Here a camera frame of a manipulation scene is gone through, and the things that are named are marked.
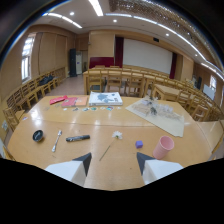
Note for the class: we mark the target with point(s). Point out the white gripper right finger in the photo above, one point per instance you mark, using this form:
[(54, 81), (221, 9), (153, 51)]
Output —
[(156, 170)]

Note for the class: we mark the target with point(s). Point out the pink plastic cup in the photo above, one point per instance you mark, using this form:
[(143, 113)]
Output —
[(162, 147)]

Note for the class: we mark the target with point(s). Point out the red notebook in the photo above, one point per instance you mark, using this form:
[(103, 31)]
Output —
[(69, 101)]

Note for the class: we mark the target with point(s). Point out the dark red curtain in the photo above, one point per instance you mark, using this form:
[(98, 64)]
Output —
[(119, 51)]

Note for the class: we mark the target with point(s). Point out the red pouch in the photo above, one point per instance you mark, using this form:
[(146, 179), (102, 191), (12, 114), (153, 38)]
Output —
[(58, 99)]

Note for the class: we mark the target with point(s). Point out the beige paper sheet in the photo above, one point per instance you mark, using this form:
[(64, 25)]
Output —
[(160, 116)]

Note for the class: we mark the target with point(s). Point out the white projection screen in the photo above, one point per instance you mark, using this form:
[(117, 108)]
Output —
[(147, 55)]

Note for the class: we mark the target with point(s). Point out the small wooden desk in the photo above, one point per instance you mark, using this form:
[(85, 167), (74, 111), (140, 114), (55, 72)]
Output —
[(166, 90)]

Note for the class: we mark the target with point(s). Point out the orange notebook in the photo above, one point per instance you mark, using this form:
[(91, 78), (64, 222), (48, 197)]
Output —
[(81, 101)]

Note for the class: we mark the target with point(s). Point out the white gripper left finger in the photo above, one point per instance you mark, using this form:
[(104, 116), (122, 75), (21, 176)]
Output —
[(71, 170)]

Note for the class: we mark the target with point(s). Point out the black marker pen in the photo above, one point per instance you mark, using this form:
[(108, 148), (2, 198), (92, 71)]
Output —
[(77, 138)]

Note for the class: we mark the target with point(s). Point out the round teal sticker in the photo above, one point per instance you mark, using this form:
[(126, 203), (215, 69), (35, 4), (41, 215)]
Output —
[(93, 108)]

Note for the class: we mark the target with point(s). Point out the white book with dark print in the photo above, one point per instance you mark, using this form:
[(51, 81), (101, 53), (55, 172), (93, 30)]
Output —
[(105, 98)]

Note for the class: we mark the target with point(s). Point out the wooden chair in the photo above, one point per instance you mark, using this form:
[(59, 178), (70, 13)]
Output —
[(95, 81), (134, 84), (114, 81)]

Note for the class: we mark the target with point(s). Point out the small purple cube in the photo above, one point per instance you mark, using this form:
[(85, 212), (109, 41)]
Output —
[(139, 144)]

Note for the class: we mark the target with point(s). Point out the round blue sticker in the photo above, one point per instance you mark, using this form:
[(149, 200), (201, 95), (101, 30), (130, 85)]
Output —
[(109, 108)]

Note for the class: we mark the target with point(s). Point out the clock sticker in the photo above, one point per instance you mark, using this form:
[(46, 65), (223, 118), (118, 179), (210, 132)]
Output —
[(75, 109)]

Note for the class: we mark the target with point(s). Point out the white artificial flower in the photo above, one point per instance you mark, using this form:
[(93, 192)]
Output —
[(112, 142)]

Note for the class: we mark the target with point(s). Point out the long wooden desk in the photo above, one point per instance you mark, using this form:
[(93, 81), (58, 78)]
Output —
[(125, 73)]

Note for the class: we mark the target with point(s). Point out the red lectern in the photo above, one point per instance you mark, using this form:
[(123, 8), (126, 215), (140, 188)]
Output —
[(101, 62)]

